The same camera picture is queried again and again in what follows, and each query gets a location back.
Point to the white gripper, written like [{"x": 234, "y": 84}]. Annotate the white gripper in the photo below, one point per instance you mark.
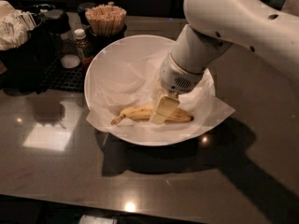
[{"x": 174, "y": 76}]

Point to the yellow spotted banana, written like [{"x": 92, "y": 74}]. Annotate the yellow spotted banana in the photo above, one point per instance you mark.
[{"x": 142, "y": 112}]

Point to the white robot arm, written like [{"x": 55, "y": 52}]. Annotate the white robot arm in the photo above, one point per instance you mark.
[{"x": 214, "y": 25}]

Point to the white bowl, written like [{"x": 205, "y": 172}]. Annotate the white bowl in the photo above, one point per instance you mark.
[{"x": 124, "y": 53}]

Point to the white paper sheet liner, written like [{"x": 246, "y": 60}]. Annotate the white paper sheet liner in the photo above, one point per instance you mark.
[{"x": 124, "y": 78}]

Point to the black chopstick holder cup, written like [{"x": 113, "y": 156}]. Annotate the black chopstick holder cup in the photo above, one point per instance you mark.
[{"x": 100, "y": 42}]

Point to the white-capped shaker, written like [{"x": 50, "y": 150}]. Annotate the white-capped shaker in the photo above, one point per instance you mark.
[{"x": 70, "y": 61}]

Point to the small brown sauce bottle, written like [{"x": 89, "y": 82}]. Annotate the small brown sauce bottle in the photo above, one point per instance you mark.
[{"x": 84, "y": 48}]

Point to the black mesh tray mat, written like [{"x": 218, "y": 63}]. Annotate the black mesh tray mat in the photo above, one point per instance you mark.
[{"x": 56, "y": 78}]

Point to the dark lidded jar behind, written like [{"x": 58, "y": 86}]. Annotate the dark lidded jar behind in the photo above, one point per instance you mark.
[{"x": 82, "y": 8}]

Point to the black-lidded glass jar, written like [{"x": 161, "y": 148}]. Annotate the black-lidded glass jar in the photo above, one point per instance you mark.
[{"x": 56, "y": 23}]

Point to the black napkin caddy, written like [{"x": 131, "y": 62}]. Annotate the black napkin caddy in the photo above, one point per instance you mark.
[{"x": 28, "y": 62}]

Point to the white paper napkins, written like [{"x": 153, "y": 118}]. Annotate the white paper napkins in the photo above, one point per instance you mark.
[{"x": 15, "y": 26}]

